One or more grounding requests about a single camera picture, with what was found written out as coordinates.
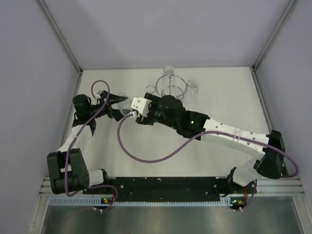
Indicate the clear ribbed wine glass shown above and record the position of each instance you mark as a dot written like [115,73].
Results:
[192,91]

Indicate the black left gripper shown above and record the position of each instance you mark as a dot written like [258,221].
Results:
[115,113]

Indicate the clear glass at top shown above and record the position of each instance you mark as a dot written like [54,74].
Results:
[168,70]

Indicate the chrome wine glass rack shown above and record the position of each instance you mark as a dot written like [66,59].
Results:
[168,85]

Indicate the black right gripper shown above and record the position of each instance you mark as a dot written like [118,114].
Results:
[147,120]

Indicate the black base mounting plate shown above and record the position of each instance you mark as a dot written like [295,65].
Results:
[159,196]

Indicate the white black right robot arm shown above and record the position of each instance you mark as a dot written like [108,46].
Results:
[265,149]

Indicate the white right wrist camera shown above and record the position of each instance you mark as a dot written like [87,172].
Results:
[141,105]

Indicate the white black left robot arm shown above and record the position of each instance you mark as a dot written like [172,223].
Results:
[67,168]

